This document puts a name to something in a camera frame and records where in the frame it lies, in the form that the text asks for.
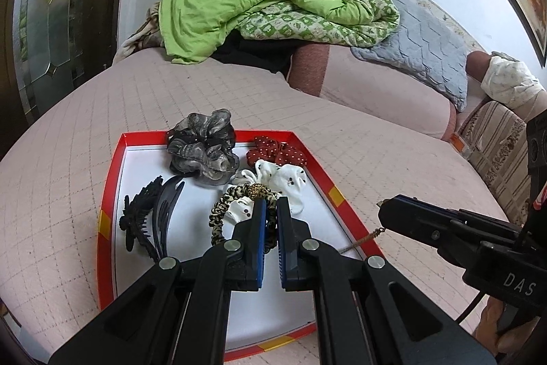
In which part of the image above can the gold chain bracelet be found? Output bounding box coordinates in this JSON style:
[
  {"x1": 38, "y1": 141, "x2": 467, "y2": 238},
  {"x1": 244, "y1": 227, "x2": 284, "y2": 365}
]
[{"x1": 339, "y1": 226, "x2": 387, "y2": 253}]

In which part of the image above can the white floral cloth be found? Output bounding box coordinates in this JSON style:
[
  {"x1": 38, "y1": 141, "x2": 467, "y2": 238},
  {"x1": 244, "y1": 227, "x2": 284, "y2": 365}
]
[{"x1": 481, "y1": 51, "x2": 547, "y2": 110}]

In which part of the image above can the red polka dot scrunchie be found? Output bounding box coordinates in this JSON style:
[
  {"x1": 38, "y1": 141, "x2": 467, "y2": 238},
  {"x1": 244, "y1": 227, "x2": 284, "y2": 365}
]
[{"x1": 246, "y1": 136, "x2": 308, "y2": 169}]

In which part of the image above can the grey organza scrunchie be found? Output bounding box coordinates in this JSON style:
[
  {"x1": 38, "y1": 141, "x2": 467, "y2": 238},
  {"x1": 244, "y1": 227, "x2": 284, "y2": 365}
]
[{"x1": 166, "y1": 108, "x2": 241, "y2": 185}]

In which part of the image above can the stained glass wooden door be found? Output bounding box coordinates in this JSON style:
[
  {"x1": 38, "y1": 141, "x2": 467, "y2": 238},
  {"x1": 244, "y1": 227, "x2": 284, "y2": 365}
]
[{"x1": 0, "y1": 0, "x2": 137, "y2": 143}]

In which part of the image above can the black claw hair clip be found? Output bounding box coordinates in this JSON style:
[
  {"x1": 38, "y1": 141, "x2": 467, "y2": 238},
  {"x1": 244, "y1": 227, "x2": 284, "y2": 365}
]
[{"x1": 151, "y1": 175, "x2": 186, "y2": 263}]

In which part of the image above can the white dotted scrunchie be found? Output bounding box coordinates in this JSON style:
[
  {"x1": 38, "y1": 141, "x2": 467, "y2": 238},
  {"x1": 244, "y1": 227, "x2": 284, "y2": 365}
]
[{"x1": 221, "y1": 160, "x2": 308, "y2": 225}]

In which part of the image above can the black wavy banana hair clip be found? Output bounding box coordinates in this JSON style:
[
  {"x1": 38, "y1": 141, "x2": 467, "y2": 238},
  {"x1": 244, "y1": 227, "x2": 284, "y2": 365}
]
[{"x1": 119, "y1": 175, "x2": 164, "y2": 255}]

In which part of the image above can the leopard print hair tie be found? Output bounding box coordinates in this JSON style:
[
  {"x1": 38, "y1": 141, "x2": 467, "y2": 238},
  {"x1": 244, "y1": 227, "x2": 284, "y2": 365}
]
[{"x1": 209, "y1": 184, "x2": 279, "y2": 253}]

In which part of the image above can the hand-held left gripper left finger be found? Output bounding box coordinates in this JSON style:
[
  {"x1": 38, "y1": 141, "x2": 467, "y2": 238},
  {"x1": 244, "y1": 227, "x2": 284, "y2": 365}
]
[{"x1": 49, "y1": 197, "x2": 268, "y2": 365}]

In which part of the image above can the brown backrest cushion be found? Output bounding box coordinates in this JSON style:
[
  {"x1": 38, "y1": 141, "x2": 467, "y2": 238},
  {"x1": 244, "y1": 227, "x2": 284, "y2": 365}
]
[{"x1": 465, "y1": 51, "x2": 493, "y2": 80}]

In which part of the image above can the black cloth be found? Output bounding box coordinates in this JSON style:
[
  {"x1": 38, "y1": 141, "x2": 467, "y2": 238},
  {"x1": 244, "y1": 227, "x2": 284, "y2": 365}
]
[{"x1": 211, "y1": 30, "x2": 301, "y2": 76}]

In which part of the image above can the red-rimmed white tray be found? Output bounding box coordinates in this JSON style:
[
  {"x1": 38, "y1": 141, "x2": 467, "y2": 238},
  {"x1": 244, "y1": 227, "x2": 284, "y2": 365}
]
[{"x1": 97, "y1": 129, "x2": 384, "y2": 362}]

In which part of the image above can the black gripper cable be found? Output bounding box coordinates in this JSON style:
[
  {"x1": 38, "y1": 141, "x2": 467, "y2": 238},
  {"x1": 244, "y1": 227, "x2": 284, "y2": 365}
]
[{"x1": 454, "y1": 291, "x2": 489, "y2": 324}]

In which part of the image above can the pink bolster pillow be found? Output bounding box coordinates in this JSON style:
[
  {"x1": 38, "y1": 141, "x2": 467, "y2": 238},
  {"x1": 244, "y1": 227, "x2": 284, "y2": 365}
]
[{"x1": 285, "y1": 42, "x2": 458, "y2": 141}]

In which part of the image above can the person's right hand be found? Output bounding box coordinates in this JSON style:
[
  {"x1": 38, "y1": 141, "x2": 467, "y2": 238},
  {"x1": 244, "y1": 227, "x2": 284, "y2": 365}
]
[{"x1": 478, "y1": 297, "x2": 547, "y2": 358}]

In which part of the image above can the pink quilted bed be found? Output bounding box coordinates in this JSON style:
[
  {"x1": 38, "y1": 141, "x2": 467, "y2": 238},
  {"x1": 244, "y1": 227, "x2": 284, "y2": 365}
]
[{"x1": 0, "y1": 44, "x2": 531, "y2": 365}]

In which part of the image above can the grey quilted pillow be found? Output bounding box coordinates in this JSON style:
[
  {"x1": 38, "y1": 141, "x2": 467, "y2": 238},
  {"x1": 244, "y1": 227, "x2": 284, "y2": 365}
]
[{"x1": 350, "y1": 0, "x2": 469, "y2": 112}]

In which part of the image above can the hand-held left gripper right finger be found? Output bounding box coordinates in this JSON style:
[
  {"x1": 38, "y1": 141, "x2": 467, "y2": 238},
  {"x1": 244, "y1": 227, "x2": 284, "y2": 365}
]
[{"x1": 276, "y1": 196, "x2": 497, "y2": 365}]

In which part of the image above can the striped floral sofa cushion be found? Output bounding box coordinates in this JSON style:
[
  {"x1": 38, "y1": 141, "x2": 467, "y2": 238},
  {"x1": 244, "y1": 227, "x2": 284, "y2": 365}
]
[{"x1": 456, "y1": 100, "x2": 536, "y2": 225}]

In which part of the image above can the beige patterned blanket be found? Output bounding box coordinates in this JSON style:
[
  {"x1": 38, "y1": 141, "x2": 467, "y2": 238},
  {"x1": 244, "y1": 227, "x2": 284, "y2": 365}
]
[{"x1": 112, "y1": 1, "x2": 166, "y2": 61}]

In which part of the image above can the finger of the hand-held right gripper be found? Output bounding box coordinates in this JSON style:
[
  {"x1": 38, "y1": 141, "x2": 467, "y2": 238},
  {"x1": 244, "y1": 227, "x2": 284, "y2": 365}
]
[
  {"x1": 380, "y1": 217, "x2": 471, "y2": 268},
  {"x1": 376, "y1": 195, "x2": 471, "y2": 231}
]

